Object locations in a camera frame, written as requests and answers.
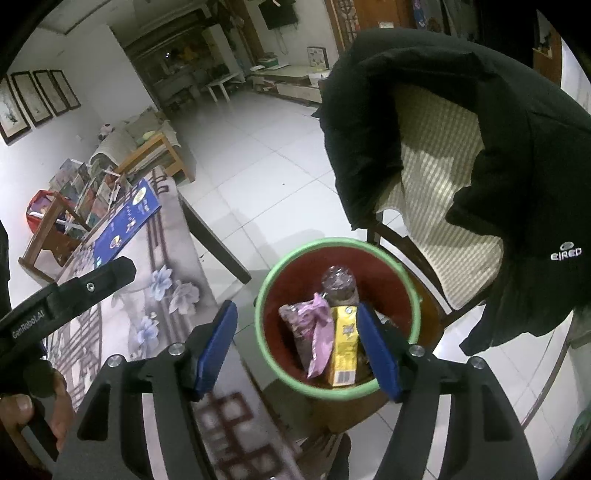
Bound white rack of books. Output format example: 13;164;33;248
48;158;134;232

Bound clear plastic water bottle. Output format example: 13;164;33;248
321;265;358;306

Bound yellow snack packet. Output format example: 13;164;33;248
329;305;362;387

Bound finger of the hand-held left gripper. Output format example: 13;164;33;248
85;256;137;303

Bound wall-mounted television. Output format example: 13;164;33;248
257;0;298;29

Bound black jacket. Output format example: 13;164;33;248
311;28;591;356

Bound pink plastic wrapper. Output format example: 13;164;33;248
278;293;334;379

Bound low television cabinet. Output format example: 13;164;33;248
249;62;331;104

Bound white side table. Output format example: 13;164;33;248
205;76;245;103

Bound red bin with green rim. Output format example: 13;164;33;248
254;237;423;400

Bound dark wooden table leg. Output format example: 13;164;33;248
178;194;252;284

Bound person's left hand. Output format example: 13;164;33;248
0;369;75;455

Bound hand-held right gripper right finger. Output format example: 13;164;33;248
358;302;539;480

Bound blue printed book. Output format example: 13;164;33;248
93;179;162;268

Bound large framed wall painting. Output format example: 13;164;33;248
0;76;33;146

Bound tall white cabinet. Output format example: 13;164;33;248
203;23;245;84

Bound dark wooden chair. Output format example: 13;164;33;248
18;191;90;283

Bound wooden sofa with cushions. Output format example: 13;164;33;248
90;117;195;183

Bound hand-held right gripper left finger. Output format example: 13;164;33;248
55;300;238;480

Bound wooden lattice partition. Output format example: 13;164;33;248
323;0;416;54

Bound red bag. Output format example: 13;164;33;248
26;190;63;236

